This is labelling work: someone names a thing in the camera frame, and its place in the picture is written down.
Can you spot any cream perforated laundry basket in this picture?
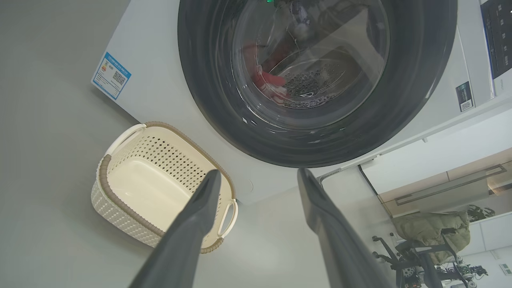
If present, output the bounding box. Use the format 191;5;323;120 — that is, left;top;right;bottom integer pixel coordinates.
91;121;239;254

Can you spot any washing machine glass door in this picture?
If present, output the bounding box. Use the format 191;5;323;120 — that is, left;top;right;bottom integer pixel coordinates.
178;0;458;168

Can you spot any white front-load washing machine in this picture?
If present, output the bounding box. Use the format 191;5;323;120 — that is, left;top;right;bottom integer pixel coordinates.
91;0;512;205

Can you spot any blue energy label sticker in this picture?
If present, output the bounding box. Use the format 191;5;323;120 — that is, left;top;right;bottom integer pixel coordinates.
91;51;132;100

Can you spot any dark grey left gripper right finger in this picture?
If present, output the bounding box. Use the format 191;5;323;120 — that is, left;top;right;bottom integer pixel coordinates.
297;168;395;288

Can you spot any wooden door with handle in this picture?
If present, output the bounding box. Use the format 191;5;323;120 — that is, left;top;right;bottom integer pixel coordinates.
378;148;512;218

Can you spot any black office chair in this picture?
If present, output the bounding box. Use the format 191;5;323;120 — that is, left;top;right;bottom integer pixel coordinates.
372;228;464;288

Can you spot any olive green jacket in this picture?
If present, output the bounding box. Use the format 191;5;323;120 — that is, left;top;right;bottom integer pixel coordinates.
392;211;471;264

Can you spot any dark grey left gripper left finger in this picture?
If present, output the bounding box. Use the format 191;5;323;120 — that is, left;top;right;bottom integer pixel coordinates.
129;169;222;288

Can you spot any black label sticker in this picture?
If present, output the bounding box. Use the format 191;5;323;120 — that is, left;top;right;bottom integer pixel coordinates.
456;81;475;112

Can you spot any red and white cloth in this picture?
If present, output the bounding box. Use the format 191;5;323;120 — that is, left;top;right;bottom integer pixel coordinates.
241;40;291;107

